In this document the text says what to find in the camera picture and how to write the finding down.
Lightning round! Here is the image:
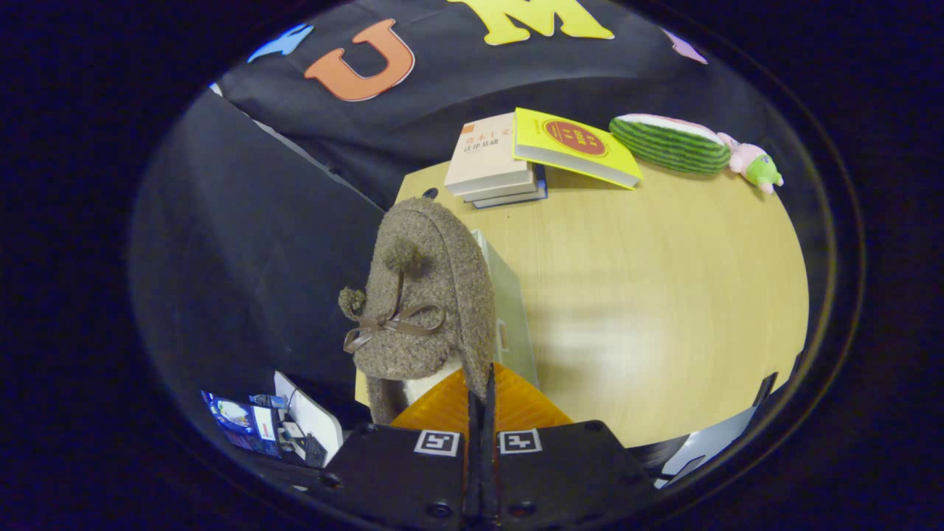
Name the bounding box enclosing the yellow book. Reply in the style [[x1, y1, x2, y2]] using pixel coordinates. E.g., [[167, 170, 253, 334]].
[[513, 108, 644, 190]]

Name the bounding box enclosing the brown fuzzy shoe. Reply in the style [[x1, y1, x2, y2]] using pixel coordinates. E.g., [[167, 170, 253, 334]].
[[338, 197, 496, 425]]

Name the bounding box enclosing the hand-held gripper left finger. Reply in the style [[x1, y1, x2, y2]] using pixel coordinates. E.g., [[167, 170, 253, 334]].
[[321, 369, 482, 530]]

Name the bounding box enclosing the pink and green plush toy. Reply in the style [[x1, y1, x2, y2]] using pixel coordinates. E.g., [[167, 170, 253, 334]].
[[717, 131, 785, 195]]

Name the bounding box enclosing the computer monitor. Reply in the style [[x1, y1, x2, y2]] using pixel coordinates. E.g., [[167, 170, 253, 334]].
[[201, 391, 285, 458]]

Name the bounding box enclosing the watermelon slice plush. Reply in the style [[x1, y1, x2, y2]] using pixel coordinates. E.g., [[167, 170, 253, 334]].
[[609, 113, 732, 176]]

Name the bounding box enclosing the beige book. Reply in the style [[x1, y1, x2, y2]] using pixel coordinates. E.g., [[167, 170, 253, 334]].
[[444, 112, 535, 196]]

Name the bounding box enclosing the white side desk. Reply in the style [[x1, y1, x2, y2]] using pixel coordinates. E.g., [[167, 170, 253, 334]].
[[273, 371, 344, 467]]

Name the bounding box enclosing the blue cover book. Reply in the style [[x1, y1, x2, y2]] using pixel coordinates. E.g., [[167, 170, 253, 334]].
[[472, 166, 548, 209]]

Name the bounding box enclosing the white book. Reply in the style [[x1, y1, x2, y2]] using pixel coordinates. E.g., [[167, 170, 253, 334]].
[[461, 181, 543, 202]]

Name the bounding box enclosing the pale green storage box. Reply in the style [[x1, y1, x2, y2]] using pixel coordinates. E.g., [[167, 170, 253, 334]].
[[472, 229, 541, 389]]

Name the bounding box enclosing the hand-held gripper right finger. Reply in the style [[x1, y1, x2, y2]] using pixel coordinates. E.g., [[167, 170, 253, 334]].
[[481, 361, 659, 530]]

